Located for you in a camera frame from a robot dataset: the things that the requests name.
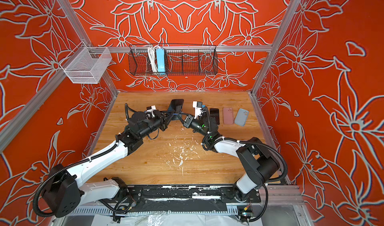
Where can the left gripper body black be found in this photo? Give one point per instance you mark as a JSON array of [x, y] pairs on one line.
[[162, 119]]

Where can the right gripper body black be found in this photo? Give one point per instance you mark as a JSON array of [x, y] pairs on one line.
[[189, 121]]

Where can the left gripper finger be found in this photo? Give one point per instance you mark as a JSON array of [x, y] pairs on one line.
[[168, 119], [169, 112]]

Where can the phone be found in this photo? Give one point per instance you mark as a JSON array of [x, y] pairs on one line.
[[215, 113]]

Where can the pink phone case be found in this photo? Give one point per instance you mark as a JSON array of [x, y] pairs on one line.
[[228, 116]]

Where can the light blue phone case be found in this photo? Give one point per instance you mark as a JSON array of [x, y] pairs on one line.
[[241, 117]]

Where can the black smartphone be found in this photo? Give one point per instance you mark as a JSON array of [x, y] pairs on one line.
[[172, 108]]

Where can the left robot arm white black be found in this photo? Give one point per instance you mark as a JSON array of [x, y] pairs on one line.
[[67, 186]]

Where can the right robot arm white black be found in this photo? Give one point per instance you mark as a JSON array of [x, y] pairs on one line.
[[262, 164]]

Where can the blue box in basket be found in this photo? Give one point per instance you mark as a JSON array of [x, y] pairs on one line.
[[161, 61]]

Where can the small green circuit board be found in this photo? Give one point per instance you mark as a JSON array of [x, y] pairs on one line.
[[245, 214]]

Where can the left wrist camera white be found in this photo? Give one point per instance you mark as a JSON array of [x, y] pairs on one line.
[[150, 111]]

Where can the black wire wall basket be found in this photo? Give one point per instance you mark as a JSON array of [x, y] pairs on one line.
[[181, 60]]

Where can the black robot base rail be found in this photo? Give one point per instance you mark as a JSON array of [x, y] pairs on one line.
[[184, 198]]

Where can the white mesh wall basket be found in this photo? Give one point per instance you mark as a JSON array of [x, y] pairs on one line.
[[84, 67]]

